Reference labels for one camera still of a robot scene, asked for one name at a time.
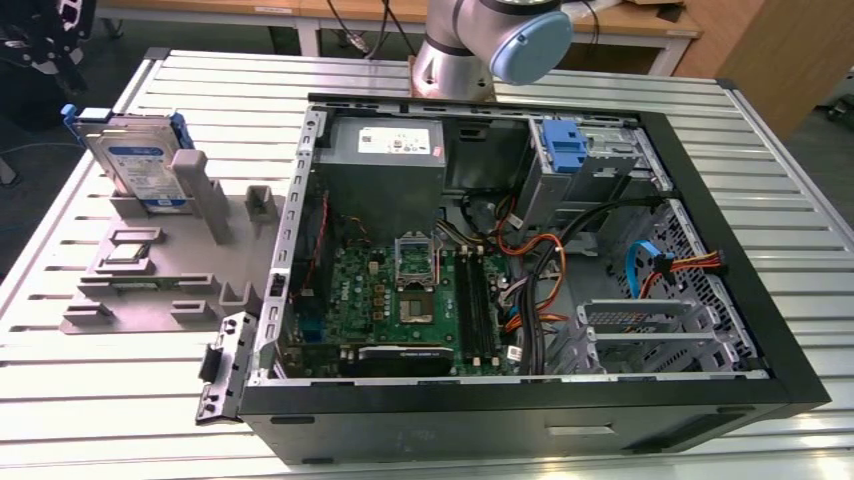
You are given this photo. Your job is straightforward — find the grey power supply unit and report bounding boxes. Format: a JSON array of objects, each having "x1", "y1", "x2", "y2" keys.
[{"x1": 312, "y1": 117, "x2": 449, "y2": 241}]

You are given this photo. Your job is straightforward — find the black graphics card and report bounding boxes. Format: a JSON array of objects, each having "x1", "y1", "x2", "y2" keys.
[{"x1": 336, "y1": 343, "x2": 457, "y2": 379}]

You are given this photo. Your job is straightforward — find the black cable bundle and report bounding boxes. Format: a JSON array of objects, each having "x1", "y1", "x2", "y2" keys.
[{"x1": 519, "y1": 197, "x2": 669, "y2": 376}]

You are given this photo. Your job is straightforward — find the metal socket cover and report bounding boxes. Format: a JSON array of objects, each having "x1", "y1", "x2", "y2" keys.
[{"x1": 392, "y1": 231, "x2": 446, "y2": 294}]

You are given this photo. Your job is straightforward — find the brown wooden cabinet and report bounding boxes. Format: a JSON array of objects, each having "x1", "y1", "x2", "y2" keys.
[{"x1": 673, "y1": 0, "x2": 854, "y2": 144}]

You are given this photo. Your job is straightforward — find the grey hinged case bracket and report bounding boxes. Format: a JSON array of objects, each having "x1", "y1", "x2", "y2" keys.
[{"x1": 192, "y1": 309, "x2": 262, "y2": 426}]

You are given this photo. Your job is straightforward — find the blue data wire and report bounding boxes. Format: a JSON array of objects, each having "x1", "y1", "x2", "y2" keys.
[{"x1": 626, "y1": 239, "x2": 670, "y2": 301}]

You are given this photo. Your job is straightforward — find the CPU socket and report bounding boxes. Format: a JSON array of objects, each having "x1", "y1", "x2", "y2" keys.
[{"x1": 398, "y1": 291, "x2": 443, "y2": 327}]

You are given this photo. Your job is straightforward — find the metal disk bay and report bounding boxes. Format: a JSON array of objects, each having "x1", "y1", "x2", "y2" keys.
[{"x1": 574, "y1": 298, "x2": 769, "y2": 376}]

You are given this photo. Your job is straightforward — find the wooden desk white frame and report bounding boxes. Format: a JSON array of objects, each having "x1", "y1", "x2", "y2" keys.
[
  {"x1": 92, "y1": 0, "x2": 433, "y2": 56},
  {"x1": 566, "y1": 0, "x2": 706, "y2": 76}
]

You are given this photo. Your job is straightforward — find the hard disk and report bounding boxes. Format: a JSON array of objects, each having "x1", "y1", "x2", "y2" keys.
[{"x1": 59, "y1": 103, "x2": 196, "y2": 214}]

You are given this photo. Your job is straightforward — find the black PC case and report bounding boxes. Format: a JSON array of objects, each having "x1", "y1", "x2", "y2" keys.
[{"x1": 236, "y1": 92, "x2": 834, "y2": 465}]

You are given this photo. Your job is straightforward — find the thin red wire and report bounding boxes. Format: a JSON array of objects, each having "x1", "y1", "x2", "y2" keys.
[{"x1": 299, "y1": 189, "x2": 332, "y2": 296}]

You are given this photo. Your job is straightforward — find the black RAM slot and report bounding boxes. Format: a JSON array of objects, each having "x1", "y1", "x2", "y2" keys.
[
  {"x1": 455, "y1": 244, "x2": 487, "y2": 370},
  {"x1": 471, "y1": 244, "x2": 506, "y2": 369}
]

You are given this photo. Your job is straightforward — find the silver optical drive cage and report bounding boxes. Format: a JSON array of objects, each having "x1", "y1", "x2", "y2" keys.
[{"x1": 519, "y1": 117, "x2": 673, "y2": 241}]

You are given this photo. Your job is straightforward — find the green motherboard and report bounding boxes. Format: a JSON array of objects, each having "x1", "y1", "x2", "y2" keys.
[{"x1": 276, "y1": 234, "x2": 529, "y2": 379}]

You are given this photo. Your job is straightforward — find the black camera cable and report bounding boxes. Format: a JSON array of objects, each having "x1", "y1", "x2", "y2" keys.
[{"x1": 324, "y1": 0, "x2": 408, "y2": 59}]

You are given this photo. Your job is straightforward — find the red yellow power wire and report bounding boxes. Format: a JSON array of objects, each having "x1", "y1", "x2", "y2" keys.
[{"x1": 657, "y1": 249, "x2": 730, "y2": 286}]

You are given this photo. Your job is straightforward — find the orange wire bundle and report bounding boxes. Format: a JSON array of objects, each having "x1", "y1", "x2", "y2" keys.
[{"x1": 494, "y1": 194, "x2": 573, "y2": 336}]

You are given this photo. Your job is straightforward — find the grey parts rack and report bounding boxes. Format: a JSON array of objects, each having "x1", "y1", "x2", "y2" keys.
[{"x1": 58, "y1": 149, "x2": 290, "y2": 335}]

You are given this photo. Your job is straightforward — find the silver CPU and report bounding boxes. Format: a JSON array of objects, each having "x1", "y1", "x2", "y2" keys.
[{"x1": 106, "y1": 243, "x2": 150, "y2": 264}]

